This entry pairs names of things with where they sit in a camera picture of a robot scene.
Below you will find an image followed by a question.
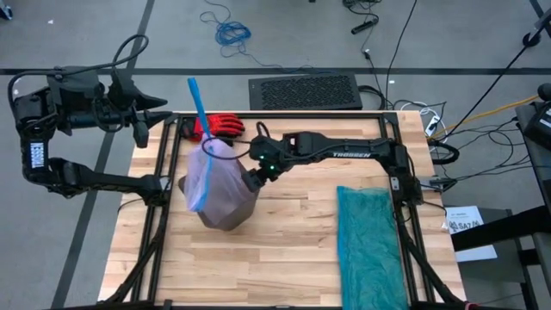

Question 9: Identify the black floor cable bundle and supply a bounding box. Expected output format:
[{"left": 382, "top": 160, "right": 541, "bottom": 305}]
[{"left": 342, "top": 0, "right": 383, "bottom": 59}]

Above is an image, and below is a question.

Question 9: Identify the black power strip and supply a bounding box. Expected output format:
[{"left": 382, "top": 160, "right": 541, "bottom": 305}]
[{"left": 350, "top": 16, "right": 380, "bottom": 35}]

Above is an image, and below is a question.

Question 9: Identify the black desk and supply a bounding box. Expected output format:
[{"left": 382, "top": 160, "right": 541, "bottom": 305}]
[{"left": 449, "top": 81, "right": 551, "bottom": 310}]

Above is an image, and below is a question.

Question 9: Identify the pink translucent trash bag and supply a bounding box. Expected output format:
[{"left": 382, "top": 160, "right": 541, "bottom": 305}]
[{"left": 183, "top": 77, "right": 259, "bottom": 214}]

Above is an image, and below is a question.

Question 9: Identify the blue floor cable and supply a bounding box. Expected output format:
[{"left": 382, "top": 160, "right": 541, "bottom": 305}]
[{"left": 199, "top": 0, "right": 337, "bottom": 75}]

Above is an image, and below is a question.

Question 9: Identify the grey plastic trash bin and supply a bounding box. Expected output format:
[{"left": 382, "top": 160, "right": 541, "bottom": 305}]
[{"left": 178, "top": 171, "right": 262, "bottom": 233}]

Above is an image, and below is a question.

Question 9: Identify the black perforated floor mat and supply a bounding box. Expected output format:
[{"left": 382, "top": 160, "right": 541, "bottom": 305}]
[{"left": 248, "top": 72, "right": 363, "bottom": 111}]

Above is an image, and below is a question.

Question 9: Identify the black tripod stand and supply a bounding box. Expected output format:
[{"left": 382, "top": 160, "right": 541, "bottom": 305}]
[{"left": 458, "top": 6, "right": 551, "bottom": 126}]

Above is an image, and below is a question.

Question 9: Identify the yellow floor cable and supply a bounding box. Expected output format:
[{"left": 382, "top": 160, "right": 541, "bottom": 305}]
[{"left": 430, "top": 95, "right": 540, "bottom": 139}]

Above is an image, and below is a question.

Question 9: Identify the white printed paper sheet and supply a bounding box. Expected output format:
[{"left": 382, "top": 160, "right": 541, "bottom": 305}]
[{"left": 442, "top": 205, "right": 499, "bottom": 263}]

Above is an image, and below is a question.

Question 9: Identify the teal plastic trash bag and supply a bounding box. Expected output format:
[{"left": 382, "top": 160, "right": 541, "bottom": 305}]
[{"left": 336, "top": 185, "right": 409, "bottom": 310}]

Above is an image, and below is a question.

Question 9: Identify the white power strip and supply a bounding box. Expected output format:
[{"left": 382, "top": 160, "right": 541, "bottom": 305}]
[{"left": 424, "top": 114, "right": 443, "bottom": 138}]

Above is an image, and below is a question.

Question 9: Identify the black metal table frame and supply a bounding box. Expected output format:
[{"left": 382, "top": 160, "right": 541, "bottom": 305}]
[{"left": 102, "top": 110, "right": 464, "bottom": 310}]

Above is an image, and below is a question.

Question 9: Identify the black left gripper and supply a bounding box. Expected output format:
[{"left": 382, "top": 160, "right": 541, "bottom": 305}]
[{"left": 92, "top": 68, "right": 174, "bottom": 149}]

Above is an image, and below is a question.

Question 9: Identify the red black work glove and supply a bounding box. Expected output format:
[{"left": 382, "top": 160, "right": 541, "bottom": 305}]
[{"left": 180, "top": 113, "right": 245, "bottom": 142}]

